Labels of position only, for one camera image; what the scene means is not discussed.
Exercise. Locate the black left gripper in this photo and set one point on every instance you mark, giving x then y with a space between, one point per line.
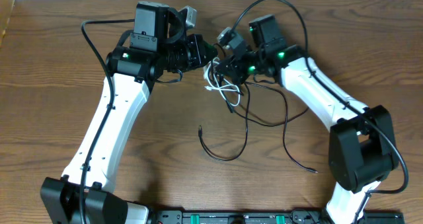
200 57

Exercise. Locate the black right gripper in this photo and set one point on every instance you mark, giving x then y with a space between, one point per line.
235 71

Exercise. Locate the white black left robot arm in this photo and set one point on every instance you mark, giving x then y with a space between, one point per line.
161 40

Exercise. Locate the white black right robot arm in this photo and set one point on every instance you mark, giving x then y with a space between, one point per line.
361 138

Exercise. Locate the black mounting rail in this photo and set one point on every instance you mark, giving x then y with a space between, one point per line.
174 216

